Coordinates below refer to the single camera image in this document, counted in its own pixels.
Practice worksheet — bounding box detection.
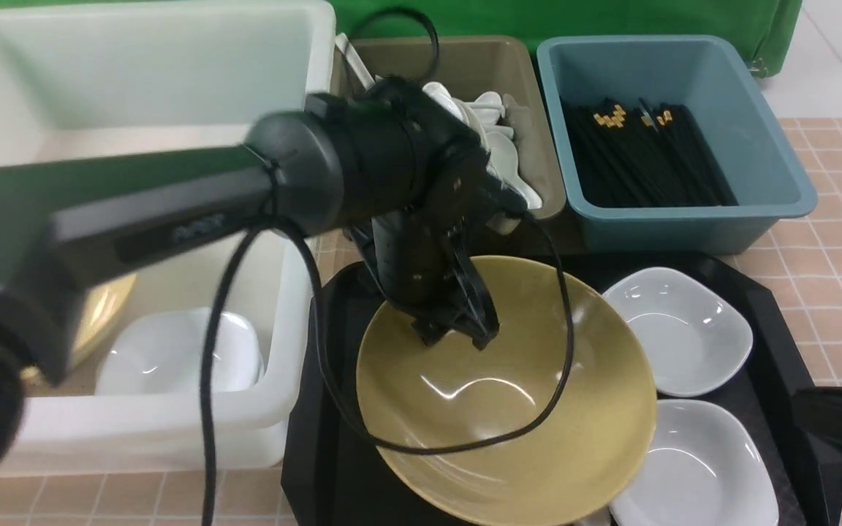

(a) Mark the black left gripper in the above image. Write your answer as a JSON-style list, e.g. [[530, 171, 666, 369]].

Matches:
[[352, 164, 528, 351]]

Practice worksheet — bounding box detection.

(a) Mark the yellow noodle bowl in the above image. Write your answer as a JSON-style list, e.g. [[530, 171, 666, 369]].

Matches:
[[20, 274, 137, 384], [356, 256, 658, 526]]

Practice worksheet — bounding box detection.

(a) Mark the blue chopstick bin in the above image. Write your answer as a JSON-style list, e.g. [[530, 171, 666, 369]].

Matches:
[[536, 34, 818, 254]]

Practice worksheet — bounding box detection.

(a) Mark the yellow noodle bowl in tub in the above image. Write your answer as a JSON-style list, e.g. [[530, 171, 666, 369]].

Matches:
[[20, 274, 137, 384]]

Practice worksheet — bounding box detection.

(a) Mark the olive green spoon bin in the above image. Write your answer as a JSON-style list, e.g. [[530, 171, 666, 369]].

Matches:
[[354, 36, 566, 232]]

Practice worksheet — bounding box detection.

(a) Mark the green cloth backdrop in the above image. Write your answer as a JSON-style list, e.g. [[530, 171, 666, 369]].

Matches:
[[0, 0, 804, 80]]

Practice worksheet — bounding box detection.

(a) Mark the white square dish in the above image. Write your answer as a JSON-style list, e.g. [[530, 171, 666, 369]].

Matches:
[[609, 400, 781, 525], [96, 308, 265, 396], [604, 267, 753, 397]]

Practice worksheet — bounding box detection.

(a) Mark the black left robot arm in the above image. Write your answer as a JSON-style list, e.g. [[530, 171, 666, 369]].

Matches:
[[0, 77, 527, 462]]

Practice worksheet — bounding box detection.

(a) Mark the pile of white soup spoons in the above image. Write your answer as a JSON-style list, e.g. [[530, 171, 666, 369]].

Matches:
[[335, 34, 543, 211]]

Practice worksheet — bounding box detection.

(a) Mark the bundle of black chopsticks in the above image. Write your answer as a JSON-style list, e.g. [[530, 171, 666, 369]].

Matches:
[[561, 99, 739, 209]]

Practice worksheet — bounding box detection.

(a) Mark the white square dish in tub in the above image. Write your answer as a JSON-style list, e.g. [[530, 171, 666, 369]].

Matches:
[[96, 308, 265, 396]]

